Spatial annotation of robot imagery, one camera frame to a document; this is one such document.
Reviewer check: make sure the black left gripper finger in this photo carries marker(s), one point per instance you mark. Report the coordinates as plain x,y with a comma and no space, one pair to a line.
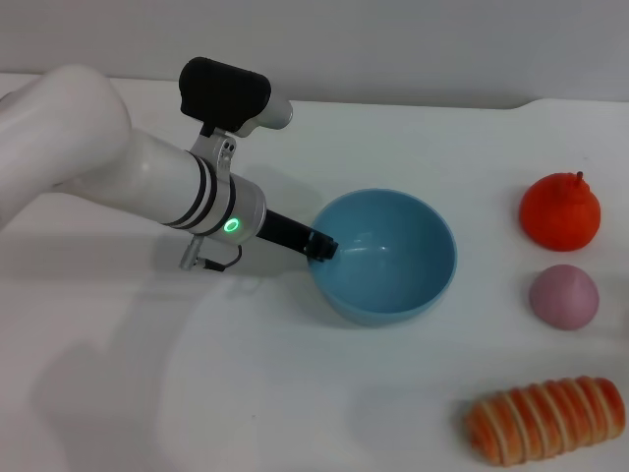
322,246

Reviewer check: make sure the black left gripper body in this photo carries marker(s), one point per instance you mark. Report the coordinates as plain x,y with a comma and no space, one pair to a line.
285,232

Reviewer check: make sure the blue bowl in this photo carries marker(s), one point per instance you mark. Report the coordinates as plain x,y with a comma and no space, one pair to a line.
393,275

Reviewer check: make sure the pink peach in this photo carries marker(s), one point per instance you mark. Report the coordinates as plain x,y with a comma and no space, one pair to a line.
564,297

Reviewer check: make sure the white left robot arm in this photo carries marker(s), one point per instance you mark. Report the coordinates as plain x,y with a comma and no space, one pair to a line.
98,162

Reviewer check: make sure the orange-red fruit with stem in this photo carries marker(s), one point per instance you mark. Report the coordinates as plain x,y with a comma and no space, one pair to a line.
560,216

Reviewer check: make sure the striped orange bread roll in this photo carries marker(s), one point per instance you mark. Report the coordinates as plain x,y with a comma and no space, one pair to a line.
545,423

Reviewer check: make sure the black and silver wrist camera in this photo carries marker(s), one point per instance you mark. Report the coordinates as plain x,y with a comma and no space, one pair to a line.
221,93

